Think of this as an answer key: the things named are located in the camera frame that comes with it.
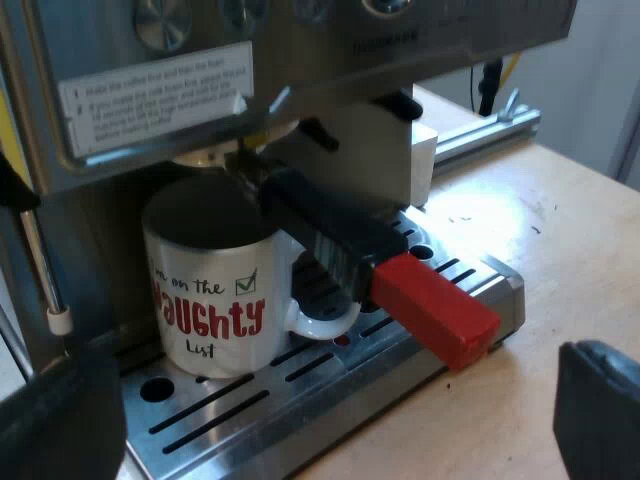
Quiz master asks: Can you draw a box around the steel espresso machine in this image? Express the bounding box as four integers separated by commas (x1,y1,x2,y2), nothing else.
0,0,579,480

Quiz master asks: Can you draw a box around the yellow cable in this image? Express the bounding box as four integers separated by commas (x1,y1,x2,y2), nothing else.
503,51,522,90

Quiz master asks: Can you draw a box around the white mug with red and black print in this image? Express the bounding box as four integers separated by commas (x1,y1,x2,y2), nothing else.
141,174,362,380

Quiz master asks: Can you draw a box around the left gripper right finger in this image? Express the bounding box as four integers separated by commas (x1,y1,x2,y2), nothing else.
551,339,640,480

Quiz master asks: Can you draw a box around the black tripod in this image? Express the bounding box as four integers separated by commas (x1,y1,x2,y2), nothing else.
477,58,505,116

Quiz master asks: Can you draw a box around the filter holder with red-ended handle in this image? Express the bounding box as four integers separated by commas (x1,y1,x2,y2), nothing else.
172,119,503,374

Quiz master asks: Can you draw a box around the aluminium rail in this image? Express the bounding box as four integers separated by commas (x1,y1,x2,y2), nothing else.
431,88,543,167

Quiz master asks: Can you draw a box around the metal block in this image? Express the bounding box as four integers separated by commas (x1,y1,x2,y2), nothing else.
409,122,440,209

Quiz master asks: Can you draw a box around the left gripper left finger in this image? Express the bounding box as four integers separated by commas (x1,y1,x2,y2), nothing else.
0,343,127,480

